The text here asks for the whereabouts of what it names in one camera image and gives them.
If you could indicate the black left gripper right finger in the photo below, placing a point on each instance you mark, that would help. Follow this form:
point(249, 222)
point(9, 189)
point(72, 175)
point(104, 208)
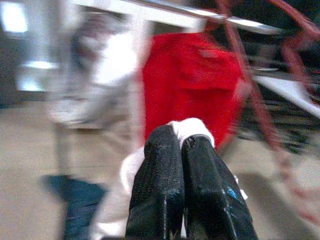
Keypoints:
point(205, 187)

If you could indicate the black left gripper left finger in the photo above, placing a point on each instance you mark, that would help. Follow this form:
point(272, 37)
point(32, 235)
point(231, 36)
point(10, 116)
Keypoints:
point(157, 175)

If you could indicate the white cloth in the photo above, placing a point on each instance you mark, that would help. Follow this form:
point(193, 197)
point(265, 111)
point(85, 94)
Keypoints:
point(192, 127)

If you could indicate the dark blue garment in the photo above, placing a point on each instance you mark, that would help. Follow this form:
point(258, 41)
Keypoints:
point(80, 200)

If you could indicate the plain red shirt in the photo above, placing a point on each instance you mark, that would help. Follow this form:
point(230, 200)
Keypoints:
point(190, 82)

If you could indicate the white grey shirt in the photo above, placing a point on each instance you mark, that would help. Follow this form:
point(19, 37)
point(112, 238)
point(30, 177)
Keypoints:
point(82, 87)

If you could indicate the black clothes rack silver bar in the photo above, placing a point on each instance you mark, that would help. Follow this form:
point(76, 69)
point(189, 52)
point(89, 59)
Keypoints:
point(250, 23)

